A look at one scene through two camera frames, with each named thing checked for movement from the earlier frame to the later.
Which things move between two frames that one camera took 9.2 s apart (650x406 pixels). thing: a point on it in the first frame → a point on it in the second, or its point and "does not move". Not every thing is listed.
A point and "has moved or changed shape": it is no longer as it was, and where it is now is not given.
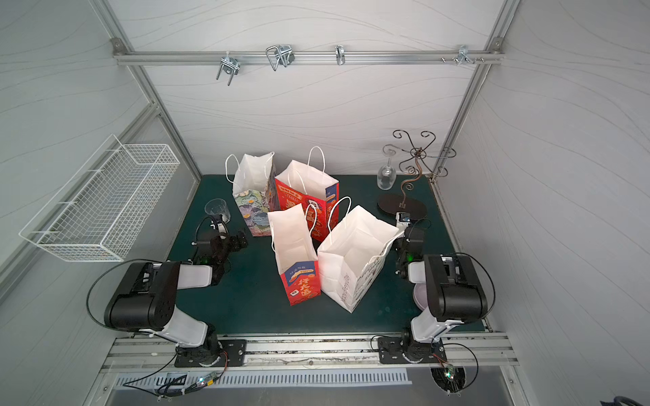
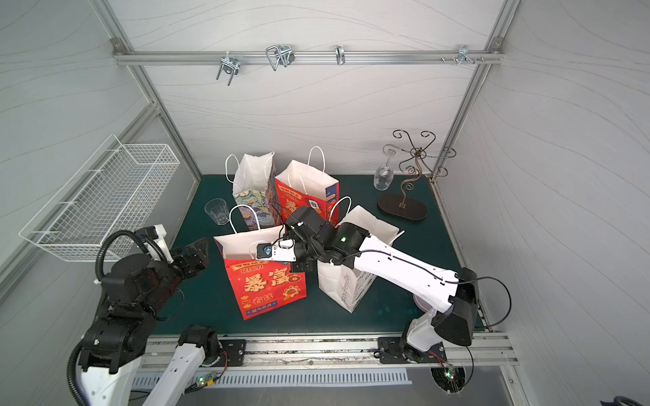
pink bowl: [421, 295] does not move
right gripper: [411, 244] → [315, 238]
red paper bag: [291, 232] has moved or changed shape
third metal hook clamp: [340, 54] does not move
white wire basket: [101, 211] does not move
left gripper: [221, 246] → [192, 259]
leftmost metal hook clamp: [228, 63] does not move
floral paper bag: [254, 189] does not move
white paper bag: [352, 256] does not move
